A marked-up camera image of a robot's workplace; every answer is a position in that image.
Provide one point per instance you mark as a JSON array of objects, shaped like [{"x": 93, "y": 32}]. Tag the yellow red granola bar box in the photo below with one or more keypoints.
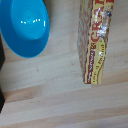
[{"x": 95, "y": 43}]

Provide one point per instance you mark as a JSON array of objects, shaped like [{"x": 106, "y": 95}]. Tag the blue plastic bowl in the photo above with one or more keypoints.
[{"x": 28, "y": 25}]

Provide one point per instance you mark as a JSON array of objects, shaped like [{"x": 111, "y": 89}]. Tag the dark object at table edge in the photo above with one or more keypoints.
[{"x": 1, "y": 56}]

